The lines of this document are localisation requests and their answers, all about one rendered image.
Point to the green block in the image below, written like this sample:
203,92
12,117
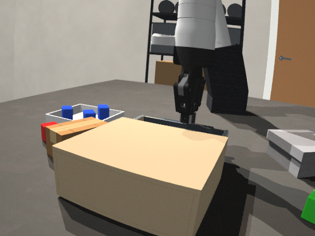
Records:
308,213

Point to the red block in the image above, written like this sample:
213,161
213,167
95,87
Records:
43,129

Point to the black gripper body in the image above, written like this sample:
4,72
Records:
192,61

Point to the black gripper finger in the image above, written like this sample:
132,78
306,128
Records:
182,96
198,103

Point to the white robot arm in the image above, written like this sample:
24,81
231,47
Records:
196,26

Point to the brown cardboard box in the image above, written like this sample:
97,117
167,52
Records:
59,132

